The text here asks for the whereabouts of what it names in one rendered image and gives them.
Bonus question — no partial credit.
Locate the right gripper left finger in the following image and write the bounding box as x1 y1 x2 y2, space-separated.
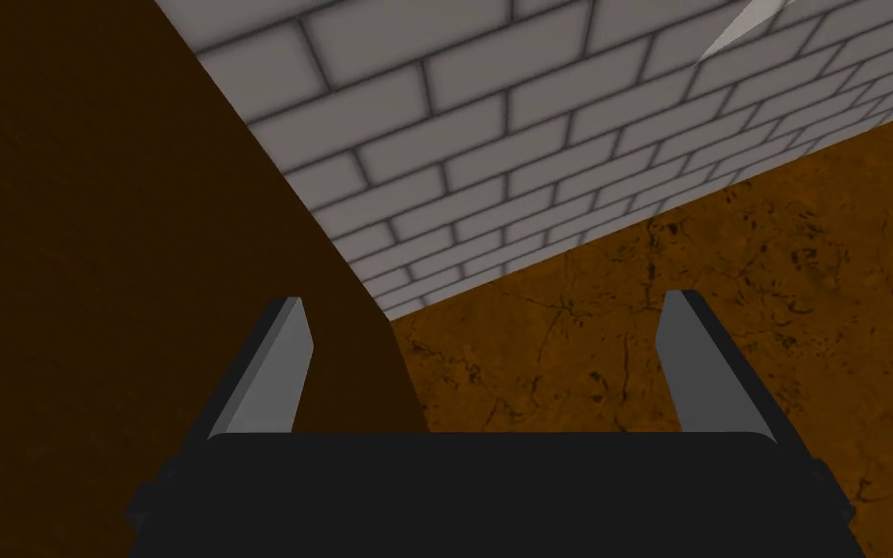
204 294 316 443

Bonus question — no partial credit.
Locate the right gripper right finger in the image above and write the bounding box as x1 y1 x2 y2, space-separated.
655 290 781 445

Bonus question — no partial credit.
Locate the dark brown wooden panel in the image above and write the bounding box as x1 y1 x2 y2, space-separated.
0 0 432 558

